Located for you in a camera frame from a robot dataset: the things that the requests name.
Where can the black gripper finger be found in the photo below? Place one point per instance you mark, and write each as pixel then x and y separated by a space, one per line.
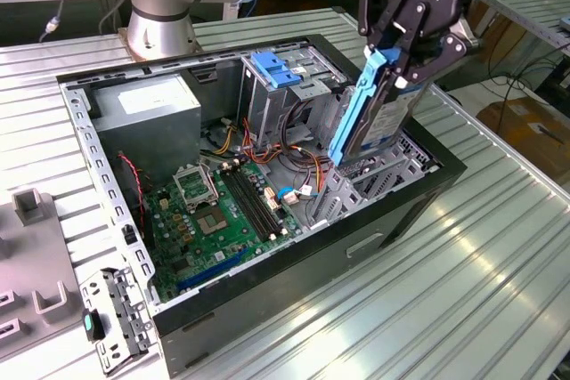
pixel 372 2
pixel 458 46

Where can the hard disk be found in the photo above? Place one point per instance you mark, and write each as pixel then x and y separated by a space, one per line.
pixel 383 119

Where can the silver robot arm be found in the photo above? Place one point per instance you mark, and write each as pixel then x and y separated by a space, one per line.
pixel 156 19

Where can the grey metal disk bay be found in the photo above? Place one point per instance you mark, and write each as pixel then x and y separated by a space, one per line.
pixel 338 193

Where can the metal slat side table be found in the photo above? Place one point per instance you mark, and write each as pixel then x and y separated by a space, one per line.
pixel 521 6

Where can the brown cardboard box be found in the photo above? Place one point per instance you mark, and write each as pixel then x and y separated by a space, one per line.
pixel 521 131

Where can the blue plastic drive latch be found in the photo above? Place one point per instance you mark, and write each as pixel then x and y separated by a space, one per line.
pixel 276 73

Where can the grey metal drive cage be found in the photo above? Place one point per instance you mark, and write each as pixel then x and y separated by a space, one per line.
pixel 258 104

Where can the black RAM slot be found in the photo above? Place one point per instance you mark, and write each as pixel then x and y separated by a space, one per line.
pixel 246 202
pixel 266 202
pixel 259 202
pixel 252 202

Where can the metal locking lever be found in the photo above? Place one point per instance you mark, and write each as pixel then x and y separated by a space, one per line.
pixel 212 182

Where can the grey power supply unit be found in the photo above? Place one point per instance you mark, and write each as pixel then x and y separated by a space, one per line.
pixel 147 131

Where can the green motherboard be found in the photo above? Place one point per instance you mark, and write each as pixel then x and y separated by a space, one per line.
pixel 245 237

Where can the CPU socket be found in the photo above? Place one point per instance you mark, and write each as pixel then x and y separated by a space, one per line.
pixel 209 220

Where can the black open PC case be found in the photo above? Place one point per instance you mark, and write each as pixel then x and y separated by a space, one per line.
pixel 276 277

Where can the blue expansion slot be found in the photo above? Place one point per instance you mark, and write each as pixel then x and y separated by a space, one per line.
pixel 209 274

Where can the grey parts rack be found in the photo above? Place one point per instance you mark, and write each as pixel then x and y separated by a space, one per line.
pixel 31 260

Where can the black latch with teal tab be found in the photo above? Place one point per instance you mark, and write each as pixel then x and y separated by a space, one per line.
pixel 89 324

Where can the metal expansion card bracket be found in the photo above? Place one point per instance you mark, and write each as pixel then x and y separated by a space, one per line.
pixel 120 300

